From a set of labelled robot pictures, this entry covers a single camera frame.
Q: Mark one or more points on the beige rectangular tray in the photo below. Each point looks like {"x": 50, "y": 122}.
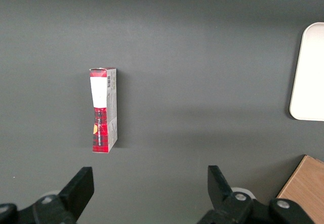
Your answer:
{"x": 311, "y": 77}

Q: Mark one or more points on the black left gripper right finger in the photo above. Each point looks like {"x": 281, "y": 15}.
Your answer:
{"x": 220, "y": 191}

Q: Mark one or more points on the red plaid biscuit box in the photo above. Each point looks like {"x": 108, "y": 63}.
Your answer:
{"x": 101, "y": 123}

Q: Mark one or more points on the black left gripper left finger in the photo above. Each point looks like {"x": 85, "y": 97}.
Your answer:
{"x": 76, "y": 191}

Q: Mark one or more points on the oak wooden drawer cabinet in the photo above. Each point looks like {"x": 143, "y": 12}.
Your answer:
{"x": 306, "y": 191}

